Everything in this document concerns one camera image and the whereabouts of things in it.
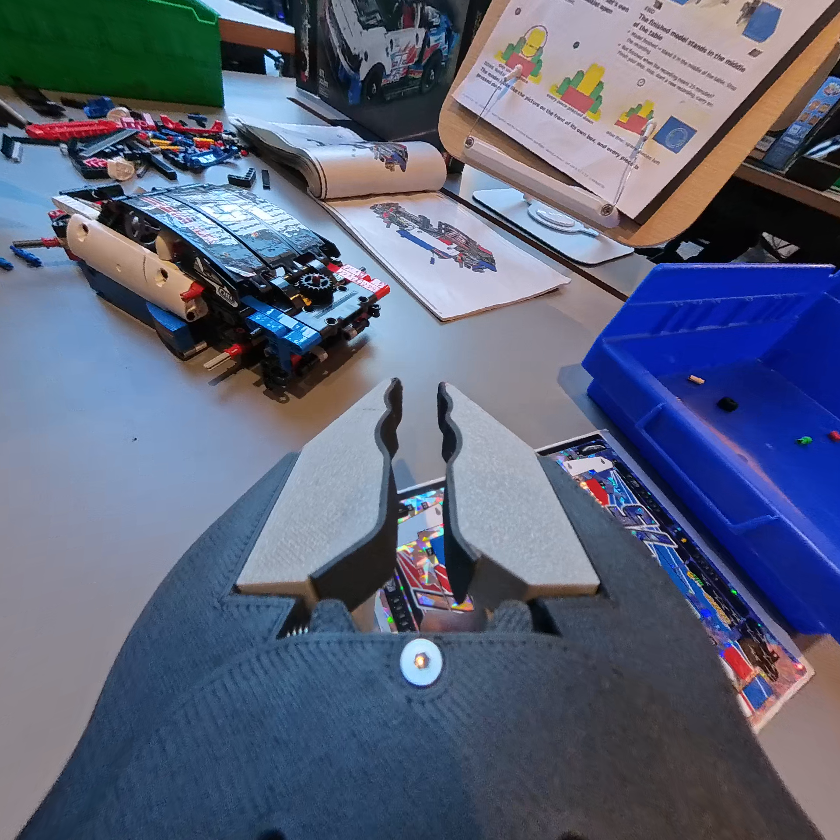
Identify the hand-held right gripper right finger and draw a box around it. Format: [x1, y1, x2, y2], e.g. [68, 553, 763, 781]
[437, 382, 600, 611]

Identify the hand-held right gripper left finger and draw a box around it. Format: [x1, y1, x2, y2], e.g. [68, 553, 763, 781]
[236, 378, 403, 611]

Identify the holographic sticker sheet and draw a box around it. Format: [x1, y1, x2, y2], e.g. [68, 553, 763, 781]
[377, 430, 815, 732]

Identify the toy brick car model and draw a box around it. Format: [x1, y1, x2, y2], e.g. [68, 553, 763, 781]
[12, 184, 391, 388]

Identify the pile of toy bricks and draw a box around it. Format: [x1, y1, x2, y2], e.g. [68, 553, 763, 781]
[0, 79, 250, 181]

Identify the grey desk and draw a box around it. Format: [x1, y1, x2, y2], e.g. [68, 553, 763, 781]
[0, 69, 840, 840]

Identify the blue storage bin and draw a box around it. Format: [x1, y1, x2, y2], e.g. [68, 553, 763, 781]
[582, 262, 840, 641]

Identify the open instruction booklet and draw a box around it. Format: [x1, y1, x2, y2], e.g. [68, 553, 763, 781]
[230, 115, 572, 322]

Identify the wooden document stand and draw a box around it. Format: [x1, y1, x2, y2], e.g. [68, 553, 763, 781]
[438, 0, 840, 266]

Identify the toy car set box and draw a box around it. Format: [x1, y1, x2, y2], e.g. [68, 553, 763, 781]
[292, 0, 490, 142]

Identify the small blue toy box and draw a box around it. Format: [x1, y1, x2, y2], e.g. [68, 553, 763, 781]
[761, 75, 840, 172]

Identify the green storage bin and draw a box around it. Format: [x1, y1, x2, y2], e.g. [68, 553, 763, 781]
[0, 0, 225, 109]

